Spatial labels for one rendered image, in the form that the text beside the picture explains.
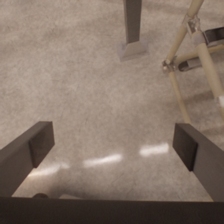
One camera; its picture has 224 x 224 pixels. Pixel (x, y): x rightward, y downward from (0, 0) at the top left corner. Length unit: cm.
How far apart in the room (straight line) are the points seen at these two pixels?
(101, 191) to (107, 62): 76
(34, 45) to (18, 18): 26
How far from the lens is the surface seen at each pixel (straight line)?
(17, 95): 120
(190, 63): 91
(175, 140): 16
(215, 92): 52
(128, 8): 71
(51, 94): 106
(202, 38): 55
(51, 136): 16
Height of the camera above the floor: 91
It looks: 80 degrees down
